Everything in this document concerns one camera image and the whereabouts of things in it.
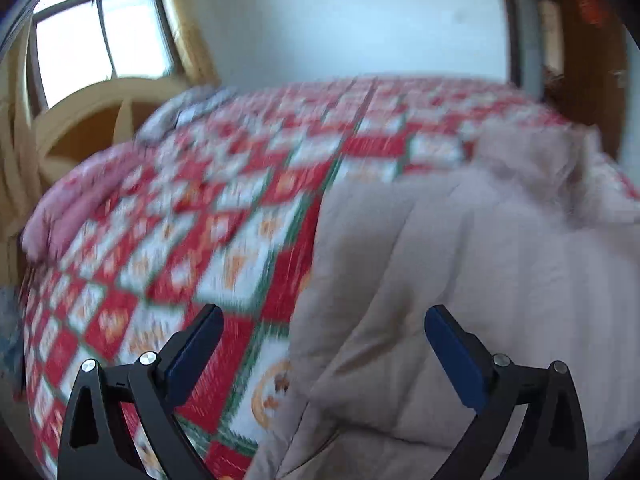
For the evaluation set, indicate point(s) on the yellow curtain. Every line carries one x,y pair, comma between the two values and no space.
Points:
192,35

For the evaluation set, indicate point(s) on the beige padded coat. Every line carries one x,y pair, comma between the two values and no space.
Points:
400,260

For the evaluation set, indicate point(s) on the red paper door decoration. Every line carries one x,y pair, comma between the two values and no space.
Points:
591,7

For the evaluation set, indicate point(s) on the brown wooden door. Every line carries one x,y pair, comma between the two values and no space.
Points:
595,60

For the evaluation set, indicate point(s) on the pink pillow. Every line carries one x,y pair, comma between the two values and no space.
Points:
75,200

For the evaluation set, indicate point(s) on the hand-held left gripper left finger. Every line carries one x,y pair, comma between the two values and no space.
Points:
192,355

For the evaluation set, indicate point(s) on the window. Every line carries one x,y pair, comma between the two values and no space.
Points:
100,45

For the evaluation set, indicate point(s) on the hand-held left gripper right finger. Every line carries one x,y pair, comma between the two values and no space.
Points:
457,355

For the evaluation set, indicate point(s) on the red checkered printed blanket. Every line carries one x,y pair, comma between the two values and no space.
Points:
210,210

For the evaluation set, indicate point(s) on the wooden headboard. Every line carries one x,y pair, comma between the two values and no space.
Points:
85,115

